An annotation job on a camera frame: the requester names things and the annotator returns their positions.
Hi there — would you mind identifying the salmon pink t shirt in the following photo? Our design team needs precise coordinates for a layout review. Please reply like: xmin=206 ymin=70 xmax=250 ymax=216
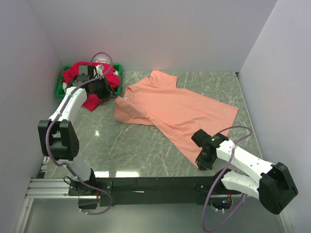
xmin=115 ymin=70 xmax=238 ymax=164

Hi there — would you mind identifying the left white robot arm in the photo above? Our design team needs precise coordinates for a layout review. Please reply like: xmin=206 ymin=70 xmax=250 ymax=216
xmin=38 ymin=64 xmax=117 ymax=195

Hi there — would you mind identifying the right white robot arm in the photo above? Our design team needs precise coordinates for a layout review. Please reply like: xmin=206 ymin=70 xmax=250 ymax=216
xmin=191 ymin=129 xmax=298 ymax=215

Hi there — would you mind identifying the magenta red t shirt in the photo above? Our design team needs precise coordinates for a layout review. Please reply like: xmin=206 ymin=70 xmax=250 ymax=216
xmin=62 ymin=61 xmax=121 ymax=112

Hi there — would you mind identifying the green plastic bin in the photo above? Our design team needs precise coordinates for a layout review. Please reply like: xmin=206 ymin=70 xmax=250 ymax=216
xmin=56 ymin=62 xmax=122 ymax=98

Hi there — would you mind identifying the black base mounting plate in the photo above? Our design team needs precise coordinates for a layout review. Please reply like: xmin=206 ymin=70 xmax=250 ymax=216
xmin=68 ymin=176 xmax=242 ymax=211

